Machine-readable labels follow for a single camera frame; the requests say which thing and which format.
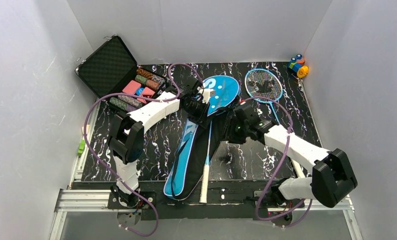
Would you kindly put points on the pink card box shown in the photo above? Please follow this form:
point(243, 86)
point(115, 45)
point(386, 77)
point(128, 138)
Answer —
point(132, 88)

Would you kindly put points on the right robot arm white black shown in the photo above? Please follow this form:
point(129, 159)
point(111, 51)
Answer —
point(332, 176)

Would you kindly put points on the red card box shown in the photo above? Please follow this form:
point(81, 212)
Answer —
point(145, 92)

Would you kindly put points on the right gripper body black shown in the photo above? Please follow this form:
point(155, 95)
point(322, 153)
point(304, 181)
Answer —
point(230, 127)

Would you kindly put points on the green clip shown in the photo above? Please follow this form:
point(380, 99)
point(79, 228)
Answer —
point(81, 147)

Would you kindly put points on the poker chip roll brown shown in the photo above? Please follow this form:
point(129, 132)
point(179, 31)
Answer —
point(149, 75)

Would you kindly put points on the poker chip roll purple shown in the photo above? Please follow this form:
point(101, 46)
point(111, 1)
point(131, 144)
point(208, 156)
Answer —
point(131, 101)

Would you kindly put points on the black base beam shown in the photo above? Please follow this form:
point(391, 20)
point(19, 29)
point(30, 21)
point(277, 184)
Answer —
point(226, 199)

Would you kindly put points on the poker chip roll green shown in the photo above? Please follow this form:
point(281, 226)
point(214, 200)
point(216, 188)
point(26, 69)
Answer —
point(147, 82)

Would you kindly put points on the black aluminium case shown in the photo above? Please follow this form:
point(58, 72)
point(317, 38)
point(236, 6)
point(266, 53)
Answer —
point(110, 68)

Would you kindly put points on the poker chip roll front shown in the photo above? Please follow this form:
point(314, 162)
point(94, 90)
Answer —
point(122, 105)

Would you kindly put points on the wooden block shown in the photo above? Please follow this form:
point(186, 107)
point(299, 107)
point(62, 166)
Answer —
point(85, 129)

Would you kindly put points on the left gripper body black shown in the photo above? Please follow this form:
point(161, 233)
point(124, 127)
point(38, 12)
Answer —
point(198, 108)

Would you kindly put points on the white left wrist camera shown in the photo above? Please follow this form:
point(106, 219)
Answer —
point(207, 94)

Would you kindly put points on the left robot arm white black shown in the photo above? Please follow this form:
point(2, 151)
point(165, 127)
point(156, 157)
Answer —
point(126, 136)

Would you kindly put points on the blue badminton racket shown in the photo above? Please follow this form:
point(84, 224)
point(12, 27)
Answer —
point(259, 161)
point(206, 169)

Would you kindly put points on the blue racket bag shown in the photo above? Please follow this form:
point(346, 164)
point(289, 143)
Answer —
point(198, 144)

